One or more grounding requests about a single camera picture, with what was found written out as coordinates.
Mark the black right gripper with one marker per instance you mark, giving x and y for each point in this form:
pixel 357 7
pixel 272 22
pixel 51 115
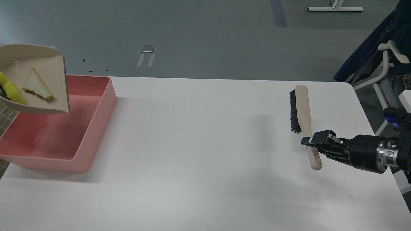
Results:
pixel 361 152

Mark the beige hand brush black bristles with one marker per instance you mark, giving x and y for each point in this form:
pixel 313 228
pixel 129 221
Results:
pixel 300 121

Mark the beige plastic dustpan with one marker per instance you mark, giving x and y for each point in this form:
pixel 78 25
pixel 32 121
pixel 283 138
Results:
pixel 16 63

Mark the toy sandwich slice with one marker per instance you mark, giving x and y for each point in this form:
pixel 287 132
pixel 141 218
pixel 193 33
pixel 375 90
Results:
pixel 36 86

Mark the yellow sponge piece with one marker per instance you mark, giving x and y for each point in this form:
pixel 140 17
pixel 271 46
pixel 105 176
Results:
pixel 10 91

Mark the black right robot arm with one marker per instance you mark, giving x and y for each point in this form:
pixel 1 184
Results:
pixel 395 152

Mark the pink plastic bin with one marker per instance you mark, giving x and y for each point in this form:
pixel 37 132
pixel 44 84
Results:
pixel 64 142

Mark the white table leg base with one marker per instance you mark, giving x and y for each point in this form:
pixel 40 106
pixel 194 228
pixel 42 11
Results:
pixel 336 6

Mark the beige checkered cloth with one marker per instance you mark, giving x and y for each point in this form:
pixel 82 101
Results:
pixel 7 115

